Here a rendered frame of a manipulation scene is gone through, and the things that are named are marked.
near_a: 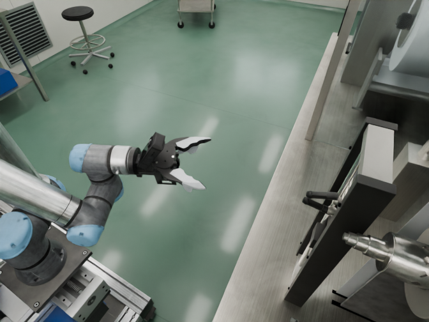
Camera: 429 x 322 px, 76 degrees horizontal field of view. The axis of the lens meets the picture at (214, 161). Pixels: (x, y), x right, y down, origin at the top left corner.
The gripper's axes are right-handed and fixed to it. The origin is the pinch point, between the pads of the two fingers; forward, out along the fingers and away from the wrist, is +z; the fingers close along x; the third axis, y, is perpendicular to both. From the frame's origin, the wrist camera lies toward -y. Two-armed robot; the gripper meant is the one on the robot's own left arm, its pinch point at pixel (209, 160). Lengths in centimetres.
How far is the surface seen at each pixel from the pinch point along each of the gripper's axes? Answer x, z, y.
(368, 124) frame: 5.1, 28.1, -21.0
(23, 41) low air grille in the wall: -235, -238, 122
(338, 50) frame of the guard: -47, 39, -1
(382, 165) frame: 14.5, 27.2, -22.5
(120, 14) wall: -387, -180, 167
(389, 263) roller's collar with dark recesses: 26.4, 28.4, -15.1
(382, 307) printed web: 27, 44, 20
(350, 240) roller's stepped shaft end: 23.0, 24.3, -13.8
